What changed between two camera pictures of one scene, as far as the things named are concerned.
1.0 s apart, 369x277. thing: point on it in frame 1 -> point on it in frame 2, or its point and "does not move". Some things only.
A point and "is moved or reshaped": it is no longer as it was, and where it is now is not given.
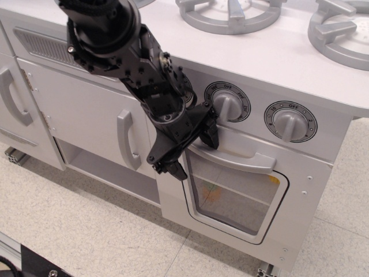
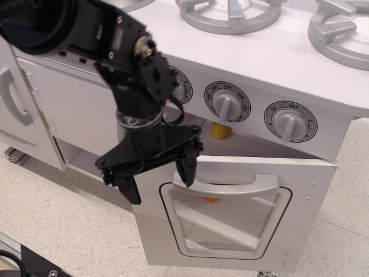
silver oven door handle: x=259 y=162 -> x=226 y=191
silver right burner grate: x=321 y=34 does not move
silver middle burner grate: x=236 y=23 does not move
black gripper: x=173 y=138 -> x=146 y=146
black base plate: x=33 y=264 does not move
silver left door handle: x=23 y=117 does not move
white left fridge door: x=36 y=140 does not move
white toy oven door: x=254 y=196 is moved or reshaped
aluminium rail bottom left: x=11 y=250 does not move
